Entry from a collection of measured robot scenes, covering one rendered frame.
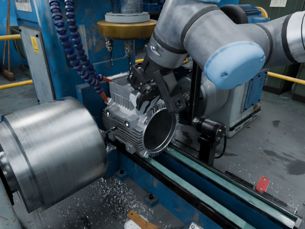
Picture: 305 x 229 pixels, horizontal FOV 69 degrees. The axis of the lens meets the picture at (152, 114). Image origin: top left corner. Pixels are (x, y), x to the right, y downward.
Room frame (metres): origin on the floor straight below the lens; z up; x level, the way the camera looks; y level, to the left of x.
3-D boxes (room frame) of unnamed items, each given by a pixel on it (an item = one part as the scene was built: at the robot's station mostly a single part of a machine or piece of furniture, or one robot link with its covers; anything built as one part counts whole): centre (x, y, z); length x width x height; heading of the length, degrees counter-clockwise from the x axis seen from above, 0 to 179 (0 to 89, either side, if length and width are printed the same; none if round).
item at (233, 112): (1.10, -0.38, 0.99); 0.35 x 0.31 x 0.37; 134
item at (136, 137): (0.68, 0.04, 1.02); 0.20 x 0.19 x 0.19; 44
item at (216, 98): (0.91, -0.19, 1.04); 0.41 x 0.25 x 0.25; 134
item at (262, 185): (0.58, -0.39, 0.81); 0.09 x 0.03 x 0.02; 144
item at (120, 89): (0.71, 0.07, 1.11); 0.12 x 0.11 x 0.07; 44
